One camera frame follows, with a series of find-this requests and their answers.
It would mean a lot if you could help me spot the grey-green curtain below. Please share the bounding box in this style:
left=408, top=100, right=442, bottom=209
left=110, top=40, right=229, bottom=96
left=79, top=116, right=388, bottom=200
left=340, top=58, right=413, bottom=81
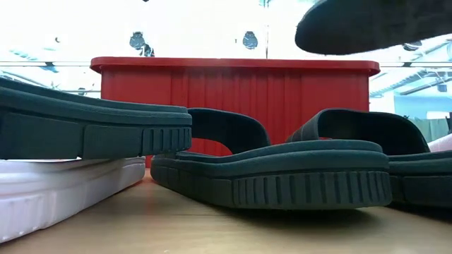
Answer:
left=409, top=118, right=450, bottom=144

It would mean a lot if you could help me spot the black slide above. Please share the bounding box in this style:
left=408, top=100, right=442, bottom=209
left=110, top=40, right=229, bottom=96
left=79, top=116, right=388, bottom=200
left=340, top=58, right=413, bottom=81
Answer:
left=286, top=107, right=452, bottom=209
left=150, top=107, right=393, bottom=211
left=0, top=76, right=194, bottom=160

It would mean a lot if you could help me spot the black thong sandal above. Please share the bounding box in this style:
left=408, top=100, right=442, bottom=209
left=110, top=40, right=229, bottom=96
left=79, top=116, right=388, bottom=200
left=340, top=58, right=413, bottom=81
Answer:
left=295, top=0, right=452, bottom=56

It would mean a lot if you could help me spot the dark round ceiling fixture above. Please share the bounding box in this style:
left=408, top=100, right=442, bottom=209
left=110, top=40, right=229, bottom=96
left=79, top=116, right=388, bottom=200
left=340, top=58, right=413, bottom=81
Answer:
left=242, top=30, right=259, bottom=50
left=402, top=40, right=423, bottom=52
left=129, top=30, right=155, bottom=58

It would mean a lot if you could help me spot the red plastic bin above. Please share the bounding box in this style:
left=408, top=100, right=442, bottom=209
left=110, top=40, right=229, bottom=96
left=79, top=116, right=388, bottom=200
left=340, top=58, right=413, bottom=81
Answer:
left=90, top=56, right=381, bottom=169

